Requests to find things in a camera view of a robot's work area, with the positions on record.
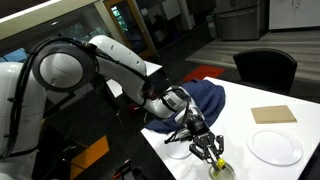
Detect black chair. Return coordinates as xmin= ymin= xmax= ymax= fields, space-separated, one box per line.
xmin=232 ymin=48 xmax=298 ymax=96

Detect wood framed glass door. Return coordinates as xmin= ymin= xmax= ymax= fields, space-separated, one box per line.
xmin=103 ymin=0 xmax=159 ymax=59

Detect brown cardboard square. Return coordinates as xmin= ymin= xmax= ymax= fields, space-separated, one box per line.
xmin=250 ymin=104 xmax=298 ymax=125

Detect black clamp with orange handle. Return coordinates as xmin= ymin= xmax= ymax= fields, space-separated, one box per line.
xmin=111 ymin=159 xmax=144 ymax=180

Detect grey trash bin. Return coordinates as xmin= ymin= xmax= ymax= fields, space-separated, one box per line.
xmin=205 ymin=12 xmax=219 ymax=39

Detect blue cloth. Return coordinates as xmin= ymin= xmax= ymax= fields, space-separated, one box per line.
xmin=144 ymin=78 xmax=227 ymax=135

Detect white kitchen base cabinets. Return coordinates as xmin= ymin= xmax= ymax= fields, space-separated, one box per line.
xmin=268 ymin=0 xmax=320 ymax=31

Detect large white plate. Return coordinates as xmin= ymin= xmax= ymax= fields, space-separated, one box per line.
xmin=246 ymin=129 xmax=304 ymax=167

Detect stainless steel refrigerator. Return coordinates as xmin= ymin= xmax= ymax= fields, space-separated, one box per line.
xmin=214 ymin=0 xmax=269 ymax=42

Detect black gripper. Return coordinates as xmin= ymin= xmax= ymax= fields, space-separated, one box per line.
xmin=186 ymin=114 xmax=225 ymax=165

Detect yellow marker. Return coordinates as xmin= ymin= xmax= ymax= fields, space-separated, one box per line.
xmin=213 ymin=157 xmax=227 ymax=176

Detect small white plate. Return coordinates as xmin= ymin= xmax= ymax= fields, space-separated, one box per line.
xmin=165 ymin=139 xmax=194 ymax=160

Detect white paper cup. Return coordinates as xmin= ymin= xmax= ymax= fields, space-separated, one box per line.
xmin=208 ymin=162 xmax=237 ymax=180

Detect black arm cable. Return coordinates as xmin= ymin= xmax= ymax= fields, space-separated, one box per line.
xmin=0 ymin=34 xmax=193 ymax=161

